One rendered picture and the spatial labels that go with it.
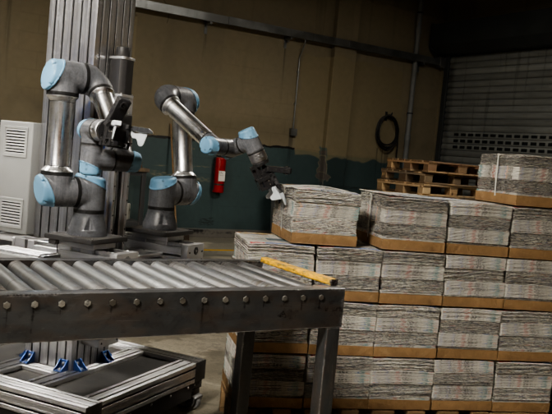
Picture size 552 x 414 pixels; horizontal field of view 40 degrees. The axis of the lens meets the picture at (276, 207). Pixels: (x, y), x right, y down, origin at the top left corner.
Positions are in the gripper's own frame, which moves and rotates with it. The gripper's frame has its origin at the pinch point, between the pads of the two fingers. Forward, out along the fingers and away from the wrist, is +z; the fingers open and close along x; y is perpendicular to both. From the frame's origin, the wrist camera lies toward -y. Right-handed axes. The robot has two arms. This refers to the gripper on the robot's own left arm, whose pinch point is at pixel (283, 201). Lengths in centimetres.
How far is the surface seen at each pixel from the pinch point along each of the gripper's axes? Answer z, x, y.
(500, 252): 59, 19, -75
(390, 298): 54, 19, -22
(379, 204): 17.8, 9.9, -36.1
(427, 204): 25, 18, -53
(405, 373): 87, 18, -15
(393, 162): 121, -619, -262
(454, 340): 85, 19, -41
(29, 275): -30, 102, 90
